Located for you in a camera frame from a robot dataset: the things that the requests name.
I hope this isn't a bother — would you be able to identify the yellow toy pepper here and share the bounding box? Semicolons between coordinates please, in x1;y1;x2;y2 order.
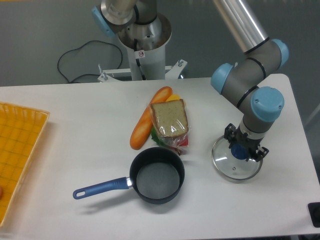
166;94;181;102

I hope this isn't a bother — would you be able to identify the black saucepan with blue handle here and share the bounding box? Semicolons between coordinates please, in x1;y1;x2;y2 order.
72;147;185;205

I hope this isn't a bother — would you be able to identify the yellow plastic basket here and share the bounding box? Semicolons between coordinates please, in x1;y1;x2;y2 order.
0;102;50;226

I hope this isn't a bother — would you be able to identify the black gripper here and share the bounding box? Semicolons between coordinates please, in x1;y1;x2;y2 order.
223;123;269;162

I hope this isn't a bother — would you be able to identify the black device at table corner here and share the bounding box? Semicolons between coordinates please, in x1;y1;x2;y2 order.
307;202;320;228

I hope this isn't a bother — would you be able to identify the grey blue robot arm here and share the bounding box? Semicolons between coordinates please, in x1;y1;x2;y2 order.
91;0;289;162

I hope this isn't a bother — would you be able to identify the black cable on floor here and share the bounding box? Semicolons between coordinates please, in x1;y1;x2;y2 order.
57;39;124;84

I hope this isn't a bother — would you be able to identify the wrapped sandwich in plastic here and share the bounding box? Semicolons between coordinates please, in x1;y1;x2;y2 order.
149;99;189;156

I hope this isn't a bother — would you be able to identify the glass lid with blue knob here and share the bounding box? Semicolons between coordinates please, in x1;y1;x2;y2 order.
211;136;263;181

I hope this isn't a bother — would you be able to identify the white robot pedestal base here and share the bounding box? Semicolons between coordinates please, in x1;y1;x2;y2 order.
98;13;188;82

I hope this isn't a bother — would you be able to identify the orange toy baguette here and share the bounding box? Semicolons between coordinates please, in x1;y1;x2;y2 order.
129;86;173;150

